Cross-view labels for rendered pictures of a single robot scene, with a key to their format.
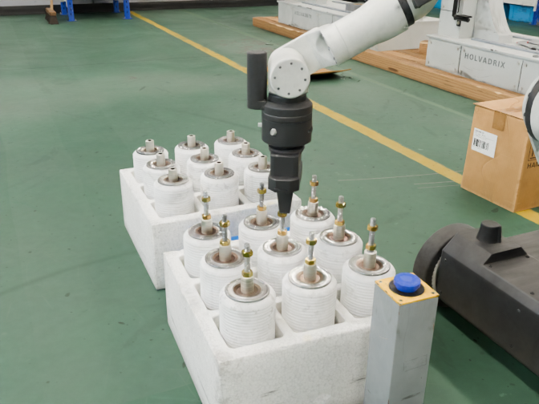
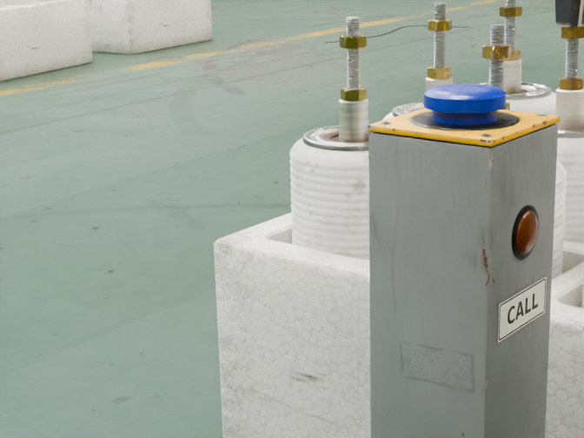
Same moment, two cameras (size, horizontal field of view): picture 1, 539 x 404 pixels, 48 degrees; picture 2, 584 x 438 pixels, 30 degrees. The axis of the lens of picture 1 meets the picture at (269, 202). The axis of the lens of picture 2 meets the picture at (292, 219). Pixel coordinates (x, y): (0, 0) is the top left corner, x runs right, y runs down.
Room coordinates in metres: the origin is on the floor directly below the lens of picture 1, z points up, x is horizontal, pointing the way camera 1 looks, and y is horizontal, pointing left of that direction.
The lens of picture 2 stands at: (0.45, -0.64, 0.42)
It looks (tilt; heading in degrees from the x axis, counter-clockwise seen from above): 16 degrees down; 62
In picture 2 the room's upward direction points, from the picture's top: 2 degrees counter-clockwise
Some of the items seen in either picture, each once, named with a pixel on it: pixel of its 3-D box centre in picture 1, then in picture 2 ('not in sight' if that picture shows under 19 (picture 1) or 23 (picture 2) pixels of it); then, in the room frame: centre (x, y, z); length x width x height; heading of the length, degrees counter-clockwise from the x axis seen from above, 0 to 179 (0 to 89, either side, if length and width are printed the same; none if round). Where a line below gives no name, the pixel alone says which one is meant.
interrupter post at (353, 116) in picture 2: (247, 283); (354, 122); (0.87, 0.04, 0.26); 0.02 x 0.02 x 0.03
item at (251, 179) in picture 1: (262, 199); not in sight; (1.46, 0.02, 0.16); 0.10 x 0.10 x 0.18
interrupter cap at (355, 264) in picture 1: (369, 265); not in sight; (0.96, -0.18, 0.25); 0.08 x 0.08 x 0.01
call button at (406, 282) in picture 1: (407, 284); (464, 109); (0.78, -0.21, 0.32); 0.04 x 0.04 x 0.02
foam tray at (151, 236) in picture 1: (206, 213); not in sight; (1.52, 0.17, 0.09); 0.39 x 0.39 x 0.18; 24
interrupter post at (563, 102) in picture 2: (281, 241); (570, 110); (1.02, -0.03, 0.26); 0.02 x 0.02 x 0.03
